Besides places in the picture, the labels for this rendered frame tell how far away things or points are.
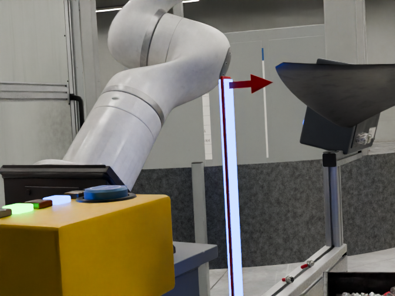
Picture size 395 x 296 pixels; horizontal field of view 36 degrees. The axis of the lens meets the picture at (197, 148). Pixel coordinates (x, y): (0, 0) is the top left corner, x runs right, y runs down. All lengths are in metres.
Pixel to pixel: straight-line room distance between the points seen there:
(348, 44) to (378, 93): 4.12
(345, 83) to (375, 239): 1.94
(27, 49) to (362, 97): 2.00
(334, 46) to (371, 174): 2.43
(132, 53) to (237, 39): 5.66
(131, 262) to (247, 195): 1.84
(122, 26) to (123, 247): 0.68
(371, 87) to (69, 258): 0.42
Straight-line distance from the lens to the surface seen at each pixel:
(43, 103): 2.65
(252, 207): 2.34
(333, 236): 1.29
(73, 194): 0.57
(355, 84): 0.71
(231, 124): 0.77
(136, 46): 1.11
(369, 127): 1.45
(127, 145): 0.95
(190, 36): 1.09
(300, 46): 6.63
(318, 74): 0.66
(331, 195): 1.28
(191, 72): 1.06
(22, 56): 2.58
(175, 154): 6.93
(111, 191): 0.54
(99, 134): 0.95
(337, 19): 4.90
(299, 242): 2.42
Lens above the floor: 1.14
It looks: 3 degrees down
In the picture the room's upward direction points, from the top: 3 degrees counter-clockwise
